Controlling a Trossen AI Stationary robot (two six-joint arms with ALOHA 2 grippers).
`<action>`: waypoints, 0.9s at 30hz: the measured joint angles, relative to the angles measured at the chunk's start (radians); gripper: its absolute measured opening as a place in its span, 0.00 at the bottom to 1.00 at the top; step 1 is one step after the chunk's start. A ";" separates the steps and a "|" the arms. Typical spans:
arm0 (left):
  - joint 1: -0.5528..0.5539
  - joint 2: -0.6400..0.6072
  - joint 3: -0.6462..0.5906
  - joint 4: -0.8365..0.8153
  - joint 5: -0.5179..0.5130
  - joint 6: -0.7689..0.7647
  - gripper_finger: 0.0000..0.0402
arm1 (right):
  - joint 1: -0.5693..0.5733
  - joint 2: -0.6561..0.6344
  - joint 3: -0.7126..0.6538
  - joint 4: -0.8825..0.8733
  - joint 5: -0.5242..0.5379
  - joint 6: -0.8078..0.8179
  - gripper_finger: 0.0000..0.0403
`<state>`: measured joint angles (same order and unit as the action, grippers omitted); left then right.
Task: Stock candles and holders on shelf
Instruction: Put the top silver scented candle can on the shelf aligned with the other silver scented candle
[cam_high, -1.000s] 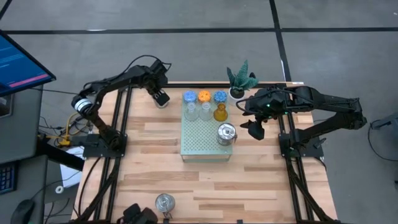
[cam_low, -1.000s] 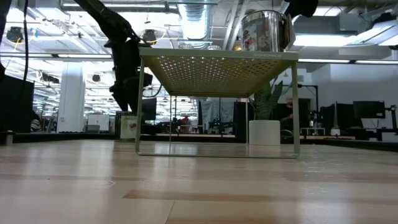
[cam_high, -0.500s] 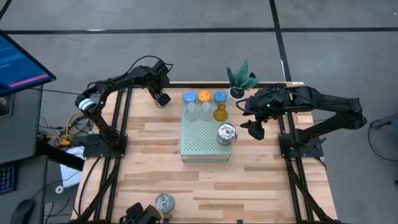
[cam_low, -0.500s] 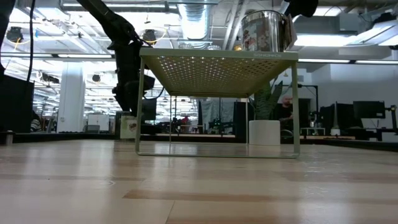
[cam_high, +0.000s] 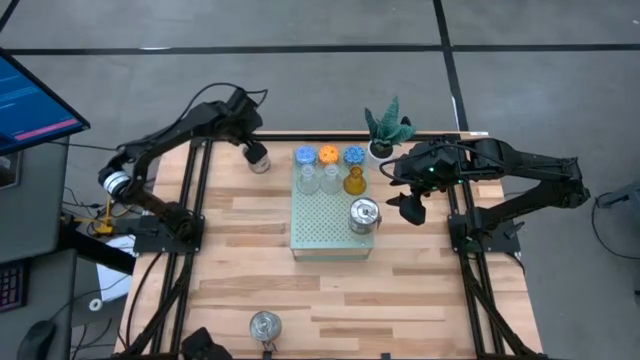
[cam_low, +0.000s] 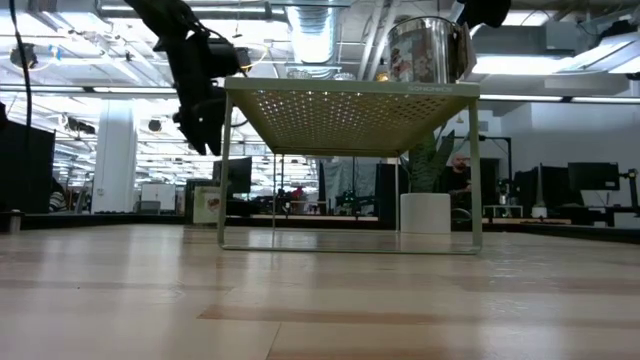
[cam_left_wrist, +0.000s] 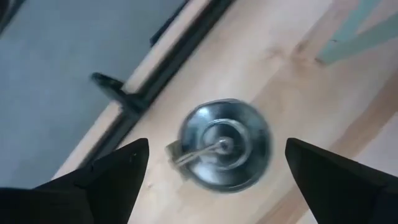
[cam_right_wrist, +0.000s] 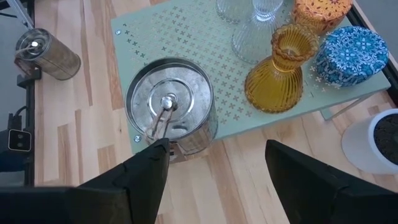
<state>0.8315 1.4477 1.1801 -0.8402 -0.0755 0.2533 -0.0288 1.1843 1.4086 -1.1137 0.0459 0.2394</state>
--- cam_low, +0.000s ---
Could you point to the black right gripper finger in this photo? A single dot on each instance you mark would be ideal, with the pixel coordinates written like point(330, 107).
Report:
point(485, 12)

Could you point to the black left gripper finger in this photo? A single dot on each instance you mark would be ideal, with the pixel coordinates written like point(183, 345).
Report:
point(192, 127)
point(216, 127)

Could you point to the amber glass candle holder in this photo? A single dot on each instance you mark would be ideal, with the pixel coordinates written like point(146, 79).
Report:
point(382, 77)

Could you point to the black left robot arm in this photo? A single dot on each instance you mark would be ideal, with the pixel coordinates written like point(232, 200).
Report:
point(165, 20)

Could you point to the green perforated metal shelf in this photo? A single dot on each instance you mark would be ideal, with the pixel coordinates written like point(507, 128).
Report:
point(350, 125)

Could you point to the black ceiling dome lamp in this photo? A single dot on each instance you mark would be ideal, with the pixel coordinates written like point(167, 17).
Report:
point(244, 59)
point(22, 56)

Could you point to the black television screen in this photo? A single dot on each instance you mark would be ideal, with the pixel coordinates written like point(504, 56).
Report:
point(237, 175)

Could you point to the person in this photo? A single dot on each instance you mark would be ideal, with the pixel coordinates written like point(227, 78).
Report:
point(57, 197)
point(457, 180)

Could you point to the black partition panel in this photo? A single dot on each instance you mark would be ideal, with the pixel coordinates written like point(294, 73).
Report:
point(25, 165)

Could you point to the black computer monitor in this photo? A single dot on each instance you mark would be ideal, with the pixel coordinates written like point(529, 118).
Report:
point(592, 176)

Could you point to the snake plant in white pot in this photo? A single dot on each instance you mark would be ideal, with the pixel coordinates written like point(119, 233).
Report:
point(425, 212)

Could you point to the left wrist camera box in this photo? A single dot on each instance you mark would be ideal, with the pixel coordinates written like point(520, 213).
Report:
point(227, 56)

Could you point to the silver ventilation duct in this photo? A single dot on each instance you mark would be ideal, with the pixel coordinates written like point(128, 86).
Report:
point(312, 35)

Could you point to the black aluminium table frame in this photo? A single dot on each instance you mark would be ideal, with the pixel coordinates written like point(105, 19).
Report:
point(550, 231)

